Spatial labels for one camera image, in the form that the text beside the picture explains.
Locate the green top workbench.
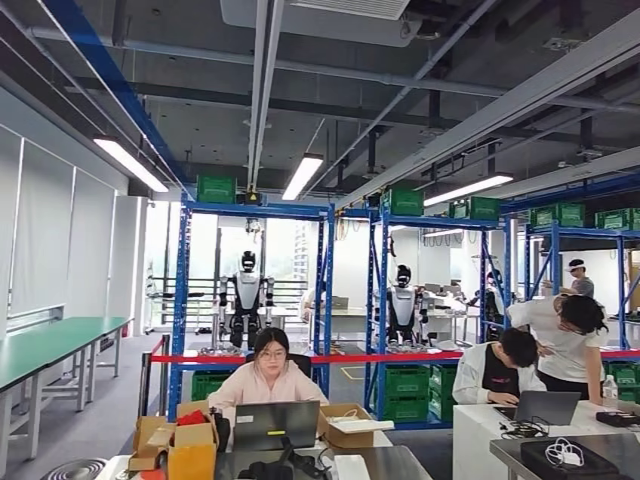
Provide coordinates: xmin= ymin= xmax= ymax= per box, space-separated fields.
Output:
xmin=0 ymin=315 xmax=135 ymax=480

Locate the dark window railing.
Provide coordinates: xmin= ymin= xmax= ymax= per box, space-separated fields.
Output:
xmin=147 ymin=276 xmax=309 ymax=333

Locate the white table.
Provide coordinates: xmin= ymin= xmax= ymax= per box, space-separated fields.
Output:
xmin=309 ymin=305 xmax=374 ymax=346

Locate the white black humanoid robot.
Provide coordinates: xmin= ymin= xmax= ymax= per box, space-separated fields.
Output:
xmin=467 ymin=268 xmax=506 ymax=343
xmin=385 ymin=263 xmax=432 ymax=346
xmin=218 ymin=250 xmax=276 ymax=352

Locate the red barrier belt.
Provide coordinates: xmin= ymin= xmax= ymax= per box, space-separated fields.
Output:
xmin=149 ymin=336 xmax=640 ymax=366

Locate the person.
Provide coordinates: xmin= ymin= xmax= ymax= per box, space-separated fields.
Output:
xmin=559 ymin=258 xmax=596 ymax=300
xmin=506 ymin=293 xmax=611 ymax=407
xmin=207 ymin=326 xmax=331 ymax=429
xmin=451 ymin=327 xmax=549 ymax=407

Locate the white ceiling air conditioner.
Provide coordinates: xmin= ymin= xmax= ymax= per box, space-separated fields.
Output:
xmin=220 ymin=0 xmax=413 ymax=50

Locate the black bag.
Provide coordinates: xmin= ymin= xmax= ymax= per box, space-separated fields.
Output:
xmin=210 ymin=407 xmax=232 ymax=452

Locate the white flat object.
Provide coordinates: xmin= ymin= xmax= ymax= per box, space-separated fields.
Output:
xmin=334 ymin=453 xmax=371 ymax=480

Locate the red cloth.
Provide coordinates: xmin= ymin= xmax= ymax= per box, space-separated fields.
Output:
xmin=176 ymin=409 xmax=209 ymax=428

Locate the open cardboard box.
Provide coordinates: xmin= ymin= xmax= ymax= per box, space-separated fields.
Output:
xmin=167 ymin=400 xmax=220 ymax=480
xmin=128 ymin=415 xmax=177 ymax=474

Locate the white desk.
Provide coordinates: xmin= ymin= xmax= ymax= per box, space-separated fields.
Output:
xmin=452 ymin=400 xmax=640 ymax=480

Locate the grey roller blind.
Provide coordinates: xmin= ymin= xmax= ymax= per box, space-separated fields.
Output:
xmin=0 ymin=125 xmax=24 ymax=323
xmin=11 ymin=140 xmax=76 ymax=315
xmin=67 ymin=168 xmax=118 ymax=320

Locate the blue steel overhead beam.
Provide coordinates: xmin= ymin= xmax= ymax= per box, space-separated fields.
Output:
xmin=42 ymin=0 xmax=189 ymax=197

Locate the clear water bottle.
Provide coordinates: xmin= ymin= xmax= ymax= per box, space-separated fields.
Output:
xmin=602 ymin=374 xmax=620 ymax=411

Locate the flat black device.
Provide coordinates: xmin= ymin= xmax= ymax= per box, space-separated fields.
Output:
xmin=595 ymin=410 xmax=640 ymax=429

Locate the black tray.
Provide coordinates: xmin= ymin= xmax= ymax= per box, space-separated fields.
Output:
xmin=519 ymin=437 xmax=621 ymax=480

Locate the grey ceiling rail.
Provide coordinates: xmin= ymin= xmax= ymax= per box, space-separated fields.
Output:
xmin=246 ymin=0 xmax=285 ymax=194
xmin=334 ymin=25 xmax=640 ymax=213

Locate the black strap bundle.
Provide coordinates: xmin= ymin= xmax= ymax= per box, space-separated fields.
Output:
xmin=237 ymin=437 xmax=334 ymax=480

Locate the black barrier post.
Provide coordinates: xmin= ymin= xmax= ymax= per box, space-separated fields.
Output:
xmin=158 ymin=333 xmax=172 ymax=418
xmin=137 ymin=351 xmax=154 ymax=419

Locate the black cable tangle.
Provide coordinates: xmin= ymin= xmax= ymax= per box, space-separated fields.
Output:
xmin=499 ymin=419 xmax=550 ymax=441

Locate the white coiled cable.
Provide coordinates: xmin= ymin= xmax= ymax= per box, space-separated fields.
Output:
xmin=543 ymin=438 xmax=584 ymax=469

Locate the grey ribbed hose coil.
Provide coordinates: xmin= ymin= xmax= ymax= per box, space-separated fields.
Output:
xmin=39 ymin=457 xmax=109 ymax=480

